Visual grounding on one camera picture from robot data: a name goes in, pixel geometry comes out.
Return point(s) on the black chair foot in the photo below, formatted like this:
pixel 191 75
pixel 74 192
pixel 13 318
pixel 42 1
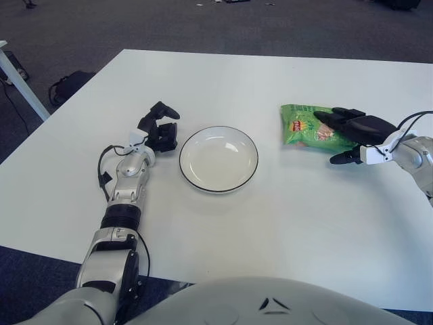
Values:
pixel 29 3

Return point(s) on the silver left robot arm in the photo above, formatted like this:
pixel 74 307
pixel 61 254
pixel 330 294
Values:
pixel 130 183

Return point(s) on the flat black floor item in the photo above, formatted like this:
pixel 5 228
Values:
pixel 236 1

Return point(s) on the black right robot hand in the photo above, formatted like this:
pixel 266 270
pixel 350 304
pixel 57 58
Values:
pixel 365 130

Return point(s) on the black backpack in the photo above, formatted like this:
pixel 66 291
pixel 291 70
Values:
pixel 71 84

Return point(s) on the green snack chips bag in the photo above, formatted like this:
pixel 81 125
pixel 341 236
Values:
pixel 304 135

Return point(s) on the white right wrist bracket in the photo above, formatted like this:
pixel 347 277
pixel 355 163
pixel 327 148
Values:
pixel 372 154

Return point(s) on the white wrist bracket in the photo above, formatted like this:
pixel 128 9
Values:
pixel 135 137
pixel 372 154

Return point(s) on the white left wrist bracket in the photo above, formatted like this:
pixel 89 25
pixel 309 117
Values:
pixel 135 137

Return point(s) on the white plate black rim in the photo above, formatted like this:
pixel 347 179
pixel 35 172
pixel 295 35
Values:
pixel 218 162

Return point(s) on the white table leg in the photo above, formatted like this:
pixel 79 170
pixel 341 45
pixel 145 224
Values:
pixel 23 88

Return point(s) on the grey robot torso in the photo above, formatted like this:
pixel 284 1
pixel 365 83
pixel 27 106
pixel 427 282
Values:
pixel 203 304

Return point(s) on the black device box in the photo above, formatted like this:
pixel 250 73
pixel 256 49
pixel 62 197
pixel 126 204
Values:
pixel 17 64

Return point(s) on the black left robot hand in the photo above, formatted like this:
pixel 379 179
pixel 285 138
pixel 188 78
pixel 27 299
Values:
pixel 154 135

